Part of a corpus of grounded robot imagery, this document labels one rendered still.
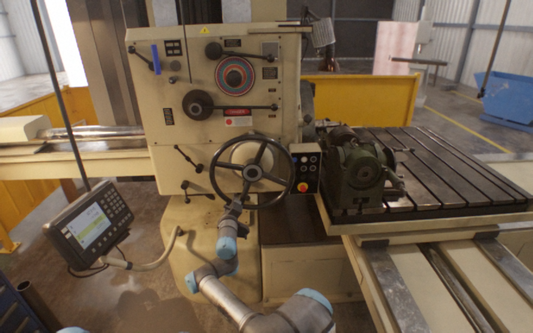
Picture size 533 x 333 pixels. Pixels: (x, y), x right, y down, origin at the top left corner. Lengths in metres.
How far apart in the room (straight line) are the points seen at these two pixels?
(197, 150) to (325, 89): 2.72
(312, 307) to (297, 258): 1.11
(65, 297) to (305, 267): 1.96
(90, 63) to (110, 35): 0.25
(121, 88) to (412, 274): 2.17
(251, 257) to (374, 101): 2.95
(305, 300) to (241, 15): 1.62
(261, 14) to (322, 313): 1.65
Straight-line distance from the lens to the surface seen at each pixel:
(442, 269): 1.81
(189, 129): 1.37
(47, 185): 4.08
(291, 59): 1.27
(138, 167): 1.90
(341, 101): 3.97
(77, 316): 2.66
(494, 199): 1.98
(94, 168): 2.03
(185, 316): 2.31
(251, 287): 2.14
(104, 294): 2.69
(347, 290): 2.31
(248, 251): 1.86
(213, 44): 1.20
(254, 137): 1.09
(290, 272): 2.02
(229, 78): 1.18
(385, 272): 1.61
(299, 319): 0.83
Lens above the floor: 1.89
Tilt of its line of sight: 29 degrees down
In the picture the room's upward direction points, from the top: 1 degrees counter-clockwise
